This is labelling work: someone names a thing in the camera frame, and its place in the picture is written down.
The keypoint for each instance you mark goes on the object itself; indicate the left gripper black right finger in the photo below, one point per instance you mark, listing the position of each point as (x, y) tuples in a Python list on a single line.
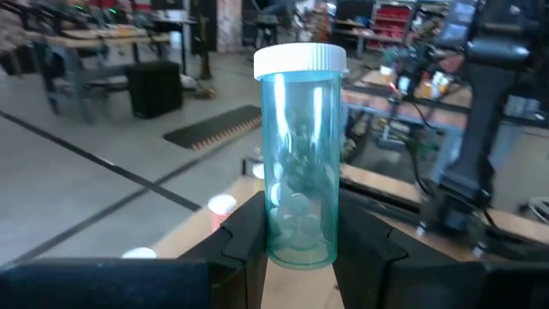
[(364, 257)]

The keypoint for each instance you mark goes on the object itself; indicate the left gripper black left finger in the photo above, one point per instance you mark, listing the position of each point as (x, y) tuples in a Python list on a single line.
[(240, 240)]

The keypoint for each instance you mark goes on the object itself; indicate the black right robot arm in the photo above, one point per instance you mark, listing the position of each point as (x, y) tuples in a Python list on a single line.
[(476, 129)]

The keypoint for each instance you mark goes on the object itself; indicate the black hazard-striped floor mat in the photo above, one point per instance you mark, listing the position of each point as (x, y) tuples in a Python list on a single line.
[(210, 129)]

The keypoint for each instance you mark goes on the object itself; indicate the black cabinet box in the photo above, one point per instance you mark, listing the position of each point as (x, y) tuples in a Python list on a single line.
[(154, 88)]

